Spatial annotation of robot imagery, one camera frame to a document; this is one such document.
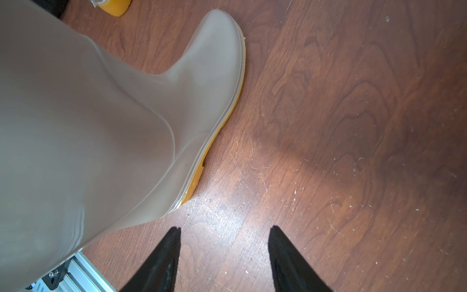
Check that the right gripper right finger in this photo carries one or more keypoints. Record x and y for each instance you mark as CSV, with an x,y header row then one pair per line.
x,y
290,271

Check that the beige rain boot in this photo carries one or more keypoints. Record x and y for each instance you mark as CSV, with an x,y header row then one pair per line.
x,y
115,8
91,145

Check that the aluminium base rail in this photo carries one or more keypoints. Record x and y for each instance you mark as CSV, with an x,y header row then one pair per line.
x,y
77,274

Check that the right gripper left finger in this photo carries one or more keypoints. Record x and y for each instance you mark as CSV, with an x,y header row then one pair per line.
x,y
158,272

